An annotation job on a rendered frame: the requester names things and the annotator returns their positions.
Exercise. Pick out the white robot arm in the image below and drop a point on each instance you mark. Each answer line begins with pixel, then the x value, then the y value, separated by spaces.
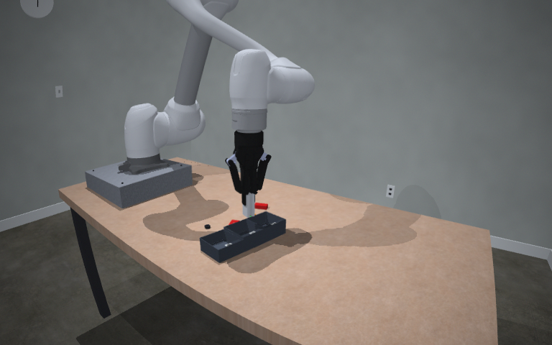
pixel 256 80

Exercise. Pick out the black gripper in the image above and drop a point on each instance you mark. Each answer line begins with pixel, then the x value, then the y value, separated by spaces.
pixel 247 153

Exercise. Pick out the dark grey three-compartment bin rack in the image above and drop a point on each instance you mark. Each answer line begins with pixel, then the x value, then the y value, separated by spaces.
pixel 249 228

